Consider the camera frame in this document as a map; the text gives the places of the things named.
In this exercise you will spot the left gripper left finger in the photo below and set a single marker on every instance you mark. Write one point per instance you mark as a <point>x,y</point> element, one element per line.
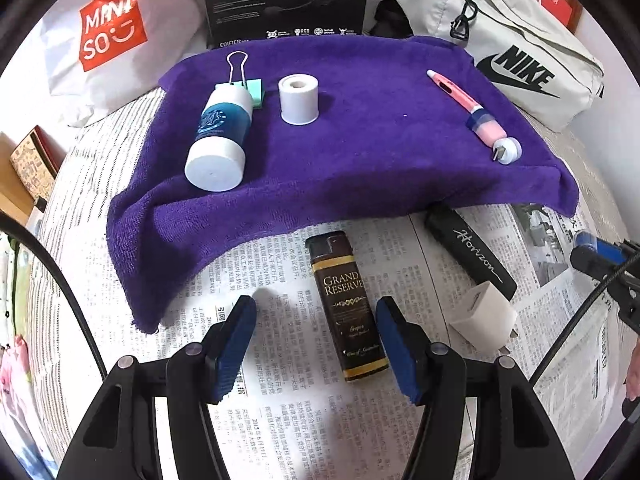
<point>225,345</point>

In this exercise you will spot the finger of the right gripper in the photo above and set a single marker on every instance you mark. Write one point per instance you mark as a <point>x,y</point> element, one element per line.
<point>607,250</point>
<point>588,262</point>

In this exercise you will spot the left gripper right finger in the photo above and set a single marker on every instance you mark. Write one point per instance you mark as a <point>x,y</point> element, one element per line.
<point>406,346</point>

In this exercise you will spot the black gold lighter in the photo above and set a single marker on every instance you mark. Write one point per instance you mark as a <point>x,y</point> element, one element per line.
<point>346,305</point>

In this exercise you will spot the white wall charger plug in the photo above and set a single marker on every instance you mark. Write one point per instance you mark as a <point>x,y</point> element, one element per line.
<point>485,319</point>

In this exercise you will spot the black Horizon stick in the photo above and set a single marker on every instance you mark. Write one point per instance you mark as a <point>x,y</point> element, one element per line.
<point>468,248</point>

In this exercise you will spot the pink blue eraser case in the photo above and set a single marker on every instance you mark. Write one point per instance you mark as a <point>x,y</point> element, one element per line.
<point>485,127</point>

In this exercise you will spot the blue white bottle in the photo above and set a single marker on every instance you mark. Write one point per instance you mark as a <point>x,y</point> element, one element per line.
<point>216,159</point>

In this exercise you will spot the pink highlighter pen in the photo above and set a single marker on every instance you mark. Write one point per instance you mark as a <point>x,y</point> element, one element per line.
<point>456,93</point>

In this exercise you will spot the green binder clip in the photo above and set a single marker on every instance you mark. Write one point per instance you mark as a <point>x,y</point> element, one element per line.
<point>237,60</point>

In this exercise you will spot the white tape roll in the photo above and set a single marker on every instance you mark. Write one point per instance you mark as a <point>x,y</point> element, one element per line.
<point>299,99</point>

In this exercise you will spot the white USB night light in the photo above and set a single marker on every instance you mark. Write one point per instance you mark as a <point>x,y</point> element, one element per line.
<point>506,151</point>

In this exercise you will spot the person's right hand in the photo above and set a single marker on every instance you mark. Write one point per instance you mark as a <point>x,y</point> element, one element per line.
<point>632,381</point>

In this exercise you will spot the newspaper sheet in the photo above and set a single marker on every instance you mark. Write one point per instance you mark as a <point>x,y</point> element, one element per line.
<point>290,414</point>

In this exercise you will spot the white Nike waist bag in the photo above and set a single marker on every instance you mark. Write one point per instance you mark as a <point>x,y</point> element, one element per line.
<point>534,60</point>

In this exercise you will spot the purple towel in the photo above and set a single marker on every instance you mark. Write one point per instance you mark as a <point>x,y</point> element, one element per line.
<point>386,143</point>

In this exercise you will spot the patterned notebook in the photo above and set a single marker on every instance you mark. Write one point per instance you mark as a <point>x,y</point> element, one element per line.
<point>37,160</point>

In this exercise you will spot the white Miniso plastic bag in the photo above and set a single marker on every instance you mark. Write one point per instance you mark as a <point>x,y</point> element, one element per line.
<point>102,54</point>

